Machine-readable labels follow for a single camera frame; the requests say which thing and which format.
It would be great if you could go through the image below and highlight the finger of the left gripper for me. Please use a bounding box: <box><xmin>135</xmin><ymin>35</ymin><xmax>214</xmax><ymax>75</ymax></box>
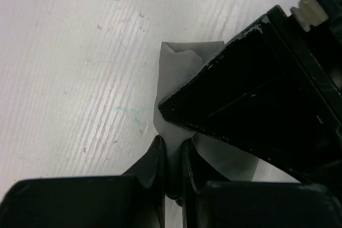
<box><xmin>159</xmin><ymin>6</ymin><xmax>341</xmax><ymax>183</ymax></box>

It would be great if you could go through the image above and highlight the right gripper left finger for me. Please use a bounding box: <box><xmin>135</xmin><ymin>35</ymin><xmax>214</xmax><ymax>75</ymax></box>
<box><xmin>1</xmin><ymin>136</ymin><xmax>166</xmax><ymax>227</ymax></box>

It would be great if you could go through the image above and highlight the grey underwear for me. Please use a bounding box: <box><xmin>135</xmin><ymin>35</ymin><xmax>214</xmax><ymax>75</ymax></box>
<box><xmin>153</xmin><ymin>41</ymin><xmax>259</xmax><ymax>199</ymax></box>

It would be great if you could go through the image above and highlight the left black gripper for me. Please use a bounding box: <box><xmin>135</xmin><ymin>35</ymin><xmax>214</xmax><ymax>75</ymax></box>
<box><xmin>278</xmin><ymin>0</ymin><xmax>341</xmax><ymax>91</ymax></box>

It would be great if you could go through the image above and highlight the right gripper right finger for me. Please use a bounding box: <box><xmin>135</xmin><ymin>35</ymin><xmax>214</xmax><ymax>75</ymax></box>
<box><xmin>180</xmin><ymin>139</ymin><xmax>341</xmax><ymax>227</ymax></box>

